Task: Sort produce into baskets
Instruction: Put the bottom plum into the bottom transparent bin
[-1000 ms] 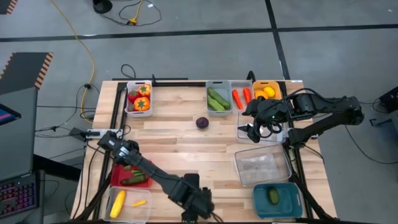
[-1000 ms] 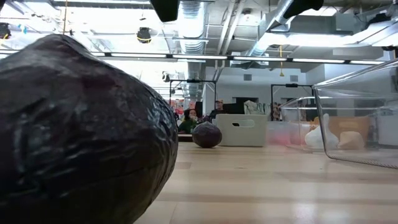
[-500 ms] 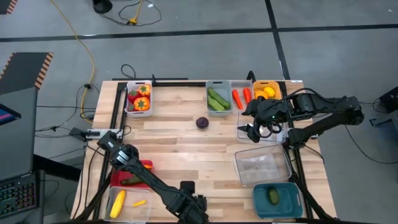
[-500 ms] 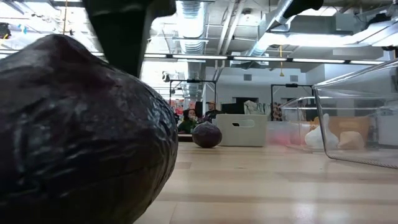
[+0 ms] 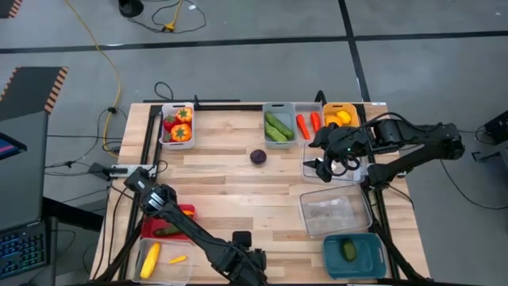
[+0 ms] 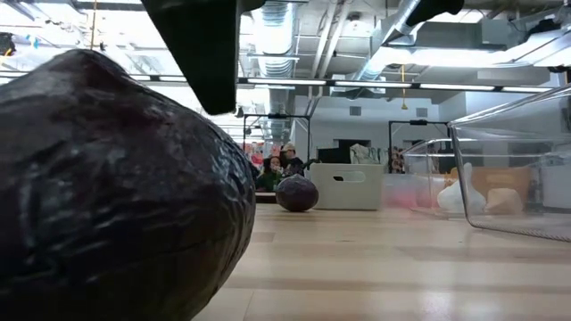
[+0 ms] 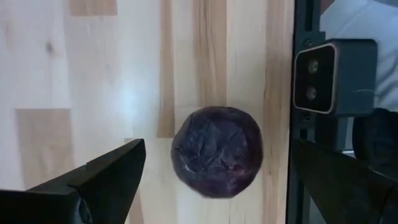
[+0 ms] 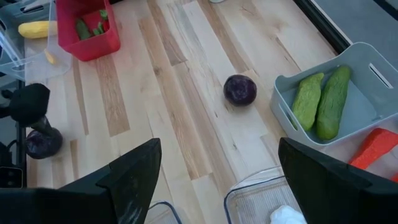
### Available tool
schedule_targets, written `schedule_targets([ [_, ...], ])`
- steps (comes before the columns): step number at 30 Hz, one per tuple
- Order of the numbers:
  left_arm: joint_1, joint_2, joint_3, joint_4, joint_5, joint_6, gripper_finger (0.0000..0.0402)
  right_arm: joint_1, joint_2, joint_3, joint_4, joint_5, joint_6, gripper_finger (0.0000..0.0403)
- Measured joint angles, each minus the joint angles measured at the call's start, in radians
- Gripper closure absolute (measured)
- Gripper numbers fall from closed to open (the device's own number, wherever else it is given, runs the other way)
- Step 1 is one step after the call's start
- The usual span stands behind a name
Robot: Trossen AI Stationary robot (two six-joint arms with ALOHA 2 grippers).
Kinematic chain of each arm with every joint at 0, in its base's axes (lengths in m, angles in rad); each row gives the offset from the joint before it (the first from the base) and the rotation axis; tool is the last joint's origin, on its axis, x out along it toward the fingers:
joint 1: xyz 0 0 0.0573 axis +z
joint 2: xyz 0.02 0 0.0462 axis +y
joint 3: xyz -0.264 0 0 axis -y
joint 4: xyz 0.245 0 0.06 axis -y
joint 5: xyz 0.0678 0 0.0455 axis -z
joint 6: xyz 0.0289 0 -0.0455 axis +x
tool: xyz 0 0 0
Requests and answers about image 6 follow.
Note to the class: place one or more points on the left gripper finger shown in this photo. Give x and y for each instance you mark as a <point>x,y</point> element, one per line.
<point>203,49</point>

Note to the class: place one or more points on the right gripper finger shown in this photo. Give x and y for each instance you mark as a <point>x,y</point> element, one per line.
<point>435,9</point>

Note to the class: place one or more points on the large clear plastic bin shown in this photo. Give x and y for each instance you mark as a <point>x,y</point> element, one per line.
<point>526,178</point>

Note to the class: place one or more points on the long LED light bar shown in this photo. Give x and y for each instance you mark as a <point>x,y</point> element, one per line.
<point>357,84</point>

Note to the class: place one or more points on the person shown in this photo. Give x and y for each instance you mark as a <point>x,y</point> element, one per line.
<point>271,174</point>
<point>291,158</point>

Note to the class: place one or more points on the purple cabbage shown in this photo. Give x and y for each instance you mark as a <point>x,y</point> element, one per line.
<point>111,191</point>
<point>297,193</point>

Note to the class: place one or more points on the orange plastic basket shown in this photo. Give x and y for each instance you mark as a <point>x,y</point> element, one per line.
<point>499,178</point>

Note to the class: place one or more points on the small clear plastic bin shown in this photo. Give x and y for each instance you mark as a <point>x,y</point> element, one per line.
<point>403,191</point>

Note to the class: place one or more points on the grey plastic basket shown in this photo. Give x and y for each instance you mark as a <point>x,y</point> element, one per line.
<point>348,187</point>

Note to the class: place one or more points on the silver ventilation duct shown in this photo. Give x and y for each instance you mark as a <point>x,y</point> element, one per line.
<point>273,40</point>
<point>388,44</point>

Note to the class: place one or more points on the black workstation frame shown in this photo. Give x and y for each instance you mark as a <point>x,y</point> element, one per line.
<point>419,121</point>

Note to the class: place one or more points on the black hanging dome camera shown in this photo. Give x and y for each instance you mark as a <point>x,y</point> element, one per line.
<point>6,44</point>

